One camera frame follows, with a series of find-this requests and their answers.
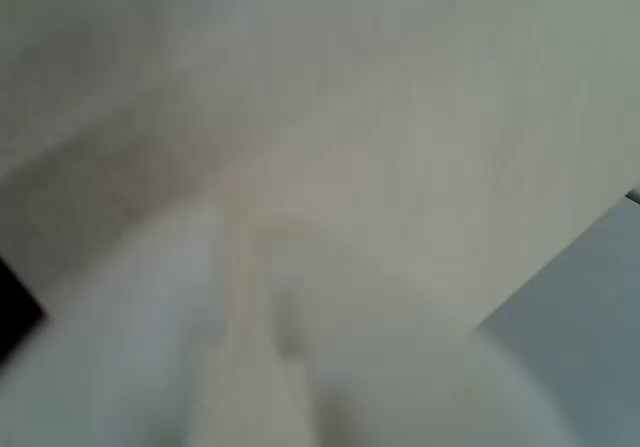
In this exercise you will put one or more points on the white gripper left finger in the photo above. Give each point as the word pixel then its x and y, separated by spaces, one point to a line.
pixel 125 347

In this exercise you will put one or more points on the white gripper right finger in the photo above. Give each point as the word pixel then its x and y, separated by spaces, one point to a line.
pixel 400 367

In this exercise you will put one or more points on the black flat object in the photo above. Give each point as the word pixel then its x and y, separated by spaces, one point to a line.
pixel 15 307

